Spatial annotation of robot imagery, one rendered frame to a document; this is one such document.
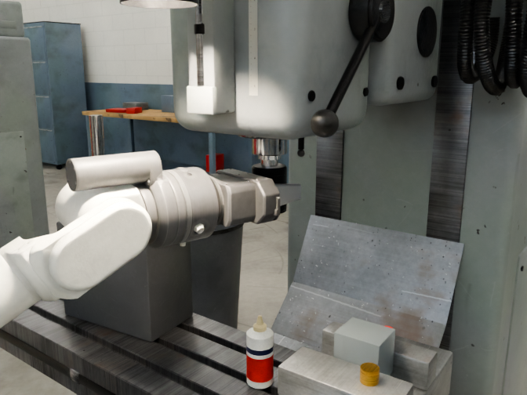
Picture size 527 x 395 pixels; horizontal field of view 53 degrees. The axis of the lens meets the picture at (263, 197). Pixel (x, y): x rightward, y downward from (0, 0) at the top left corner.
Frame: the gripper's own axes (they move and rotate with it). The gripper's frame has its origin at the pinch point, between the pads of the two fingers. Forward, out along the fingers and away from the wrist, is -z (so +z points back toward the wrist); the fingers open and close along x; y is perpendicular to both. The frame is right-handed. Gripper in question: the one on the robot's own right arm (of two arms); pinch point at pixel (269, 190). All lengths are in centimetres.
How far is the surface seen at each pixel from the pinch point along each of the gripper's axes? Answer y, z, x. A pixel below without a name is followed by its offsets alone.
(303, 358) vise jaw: 19.2, 2.8, -10.7
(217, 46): -18.2, 11.2, -5.0
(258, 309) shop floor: 122, -133, 176
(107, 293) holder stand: 23.2, 11.2, 31.8
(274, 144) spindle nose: -6.6, 0.9, -2.2
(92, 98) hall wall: 25, -242, 717
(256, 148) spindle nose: -6.0, 2.4, -0.2
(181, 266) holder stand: 19.0, -0.7, 26.2
